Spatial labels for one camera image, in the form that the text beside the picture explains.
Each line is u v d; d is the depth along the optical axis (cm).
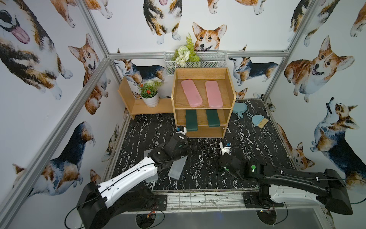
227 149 68
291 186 48
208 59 93
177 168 85
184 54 79
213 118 86
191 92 80
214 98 78
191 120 88
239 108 118
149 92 98
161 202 74
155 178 81
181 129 69
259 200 67
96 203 38
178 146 58
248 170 56
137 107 110
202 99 77
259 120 109
